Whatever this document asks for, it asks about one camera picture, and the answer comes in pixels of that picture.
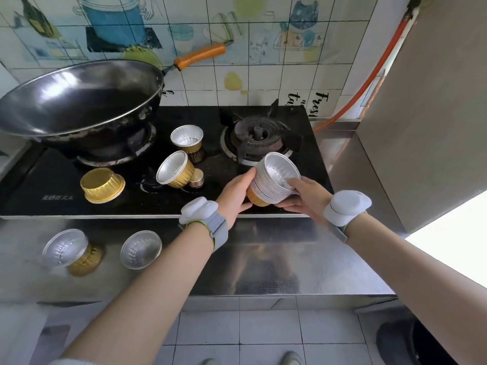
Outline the stack of foil cups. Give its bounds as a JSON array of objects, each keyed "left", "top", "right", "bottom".
[{"left": 246, "top": 152, "right": 302, "bottom": 208}]

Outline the beige wooden cabinet panel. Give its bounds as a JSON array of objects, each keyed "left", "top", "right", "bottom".
[{"left": 356, "top": 0, "right": 487, "bottom": 234}]

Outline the person's right forearm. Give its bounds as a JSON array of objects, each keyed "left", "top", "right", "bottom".
[{"left": 344, "top": 212, "right": 487, "bottom": 365}]

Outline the person's left hand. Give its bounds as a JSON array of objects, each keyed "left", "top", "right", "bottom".
[{"left": 215, "top": 167, "right": 258, "bottom": 229}]

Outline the white wrist tracker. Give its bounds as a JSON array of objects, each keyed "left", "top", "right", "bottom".
[
  {"left": 178, "top": 196, "right": 229, "bottom": 252},
  {"left": 322, "top": 190, "right": 373, "bottom": 244}
]

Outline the person's left forearm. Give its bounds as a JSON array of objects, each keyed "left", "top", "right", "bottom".
[{"left": 59, "top": 224, "right": 216, "bottom": 365}]

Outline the person's right hand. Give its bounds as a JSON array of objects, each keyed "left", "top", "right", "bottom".
[{"left": 274, "top": 176, "right": 334, "bottom": 227}]

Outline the stove burner under wok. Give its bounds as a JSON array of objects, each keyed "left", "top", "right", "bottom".
[{"left": 74, "top": 123, "right": 159, "bottom": 168}]

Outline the dark grey gas pipe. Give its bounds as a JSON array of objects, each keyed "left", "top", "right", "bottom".
[{"left": 405, "top": 0, "right": 425, "bottom": 18}]

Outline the steel wok with orange handle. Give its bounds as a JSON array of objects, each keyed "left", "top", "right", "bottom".
[{"left": 0, "top": 40, "right": 235, "bottom": 149}]

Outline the orange gas hose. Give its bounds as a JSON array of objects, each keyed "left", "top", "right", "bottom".
[{"left": 311, "top": 15, "right": 413, "bottom": 133}]

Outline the white left wrist tracker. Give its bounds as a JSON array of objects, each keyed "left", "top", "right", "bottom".
[{"left": 178, "top": 196, "right": 229, "bottom": 252}]

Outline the uncovered black stove burner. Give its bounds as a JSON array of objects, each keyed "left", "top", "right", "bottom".
[{"left": 219, "top": 99, "right": 305, "bottom": 168}]

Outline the white right wrist tracker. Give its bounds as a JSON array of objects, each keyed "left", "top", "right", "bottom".
[{"left": 322, "top": 190, "right": 373, "bottom": 244}]

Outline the black glass gas stove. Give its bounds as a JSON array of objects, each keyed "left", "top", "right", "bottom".
[{"left": 0, "top": 105, "right": 335, "bottom": 219}]

